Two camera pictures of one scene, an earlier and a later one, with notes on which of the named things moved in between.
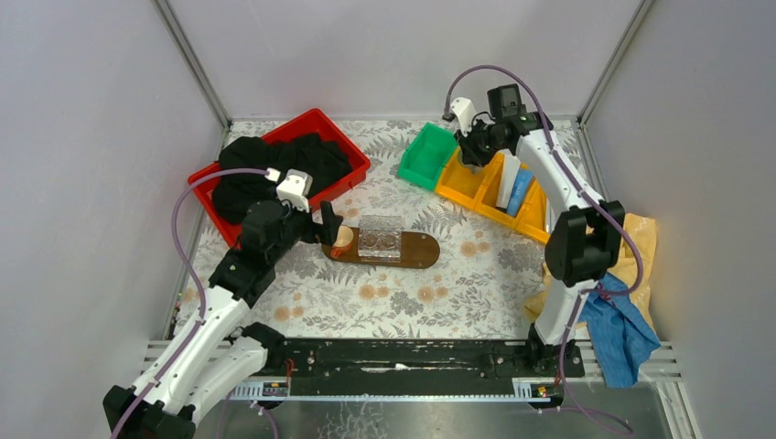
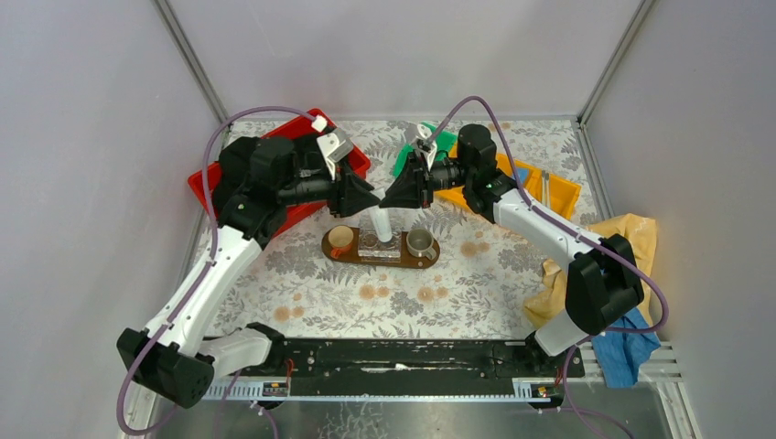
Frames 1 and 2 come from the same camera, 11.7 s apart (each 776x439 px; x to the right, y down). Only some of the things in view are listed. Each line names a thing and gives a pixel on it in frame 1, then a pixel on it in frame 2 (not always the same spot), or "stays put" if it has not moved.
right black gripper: [468, 154] to [405, 191]
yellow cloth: [625, 267] stays put
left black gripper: [318, 225] to [339, 193]
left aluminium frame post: [193, 63] stays put
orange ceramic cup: [343, 241] stays put
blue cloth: [619, 332] stays put
